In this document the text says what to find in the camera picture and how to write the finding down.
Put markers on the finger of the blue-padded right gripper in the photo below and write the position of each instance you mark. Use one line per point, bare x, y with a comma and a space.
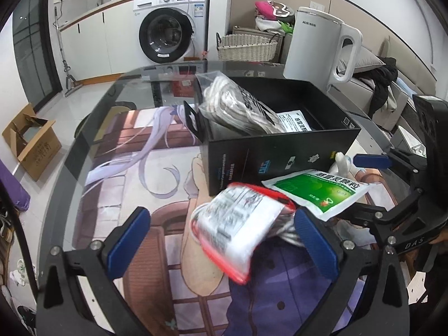
372, 161

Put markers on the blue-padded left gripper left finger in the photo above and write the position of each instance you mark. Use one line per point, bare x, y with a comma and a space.
61, 306

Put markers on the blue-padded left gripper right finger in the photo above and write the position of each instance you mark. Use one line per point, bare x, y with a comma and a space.
382, 308

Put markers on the white plush toy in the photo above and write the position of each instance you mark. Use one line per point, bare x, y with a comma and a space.
343, 166

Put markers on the black cardboard storage box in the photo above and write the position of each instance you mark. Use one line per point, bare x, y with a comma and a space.
229, 157

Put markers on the red white soft packet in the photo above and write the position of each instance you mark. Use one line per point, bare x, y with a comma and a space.
231, 226

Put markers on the green white medicine sachet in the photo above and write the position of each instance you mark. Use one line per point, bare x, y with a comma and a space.
324, 195

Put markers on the white printed sachet in box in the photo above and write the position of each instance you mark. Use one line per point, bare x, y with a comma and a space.
294, 121

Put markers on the black jacket on sofa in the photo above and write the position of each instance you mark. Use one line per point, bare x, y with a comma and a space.
382, 78

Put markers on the grey sofa with cushions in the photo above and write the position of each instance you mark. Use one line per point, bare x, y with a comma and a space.
414, 78

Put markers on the purple rolled yoga mat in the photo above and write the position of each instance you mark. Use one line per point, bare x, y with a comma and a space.
17, 194

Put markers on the white electric kettle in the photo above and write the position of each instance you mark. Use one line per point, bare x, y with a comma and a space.
316, 47

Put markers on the striped socks in plastic bag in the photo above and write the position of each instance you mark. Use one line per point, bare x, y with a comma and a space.
232, 106

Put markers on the anime print desk mat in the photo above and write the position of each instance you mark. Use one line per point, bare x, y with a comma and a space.
170, 284

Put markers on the open brown cardboard box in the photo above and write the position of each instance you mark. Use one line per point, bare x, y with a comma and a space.
32, 141

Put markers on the pile of colourful clothes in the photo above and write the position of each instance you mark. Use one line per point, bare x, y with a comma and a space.
274, 16

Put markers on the white woven basket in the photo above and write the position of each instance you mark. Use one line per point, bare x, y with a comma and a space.
246, 47

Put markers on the white front-load washing machine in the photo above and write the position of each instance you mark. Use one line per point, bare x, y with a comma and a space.
171, 30

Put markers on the white kitchen base cabinets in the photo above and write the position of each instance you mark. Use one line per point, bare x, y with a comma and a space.
103, 43

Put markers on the dark glass door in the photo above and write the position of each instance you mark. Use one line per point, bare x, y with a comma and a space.
33, 52

